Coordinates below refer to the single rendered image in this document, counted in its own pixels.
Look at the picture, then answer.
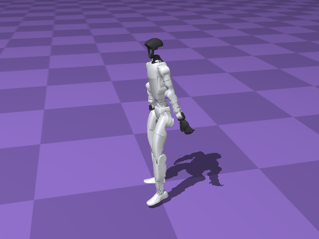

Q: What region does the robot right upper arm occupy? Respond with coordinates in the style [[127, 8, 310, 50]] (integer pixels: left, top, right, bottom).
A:
[[146, 62, 151, 91]]

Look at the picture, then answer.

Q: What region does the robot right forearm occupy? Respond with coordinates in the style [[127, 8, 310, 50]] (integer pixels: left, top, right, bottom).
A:
[[147, 90, 156, 109]]

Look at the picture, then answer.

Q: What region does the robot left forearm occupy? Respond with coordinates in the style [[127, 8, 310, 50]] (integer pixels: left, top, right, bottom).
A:
[[167, 91, 183, 119]]

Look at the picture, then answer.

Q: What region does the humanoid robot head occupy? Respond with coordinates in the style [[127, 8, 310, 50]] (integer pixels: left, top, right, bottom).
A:
[[145, 38, 164, 64]]

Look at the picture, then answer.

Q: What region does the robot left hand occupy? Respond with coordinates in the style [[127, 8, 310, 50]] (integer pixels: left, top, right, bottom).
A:
[[178, 112, 195, 134]]

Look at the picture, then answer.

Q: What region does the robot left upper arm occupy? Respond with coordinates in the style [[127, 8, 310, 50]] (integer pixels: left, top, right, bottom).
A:
[[158, 65, 175, 99]]

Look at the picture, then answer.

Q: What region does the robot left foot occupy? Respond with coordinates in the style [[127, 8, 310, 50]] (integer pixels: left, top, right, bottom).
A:
[[147, 190, 168, 206]]

